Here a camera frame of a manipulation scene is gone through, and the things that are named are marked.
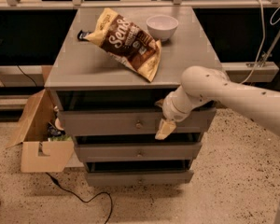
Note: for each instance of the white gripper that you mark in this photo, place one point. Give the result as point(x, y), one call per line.
point(169, 109)

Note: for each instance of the grey top drawer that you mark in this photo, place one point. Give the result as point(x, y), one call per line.
point(125, 122)

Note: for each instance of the grey drawer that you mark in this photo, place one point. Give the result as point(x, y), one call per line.
point(138, 178)
point(125, 122)
point(138, 152)

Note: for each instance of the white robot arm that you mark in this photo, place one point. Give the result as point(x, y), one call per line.
point(238, 180)

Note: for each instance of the grey middle drawer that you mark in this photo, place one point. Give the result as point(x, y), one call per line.
point(138, 152)

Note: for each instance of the grey drawer cabinet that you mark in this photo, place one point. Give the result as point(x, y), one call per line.
point(85, 78)

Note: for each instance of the grey bottom drawer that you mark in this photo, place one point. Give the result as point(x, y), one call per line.
point(138, 178)

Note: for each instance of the open cardboard box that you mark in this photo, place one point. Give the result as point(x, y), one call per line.
point(38, 154)

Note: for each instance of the white bowl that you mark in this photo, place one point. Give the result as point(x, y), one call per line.
point(162, 27)

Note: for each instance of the brown yellow chip bag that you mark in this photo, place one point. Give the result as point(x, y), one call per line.
point(127, 43)

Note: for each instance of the items inside cardboard box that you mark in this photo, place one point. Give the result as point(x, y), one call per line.
point(55, 130)

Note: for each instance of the small dark blue packet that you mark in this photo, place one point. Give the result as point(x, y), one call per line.
point(83, 35)

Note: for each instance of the metal window rail frame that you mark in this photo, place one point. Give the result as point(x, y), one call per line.
point(38, 4)

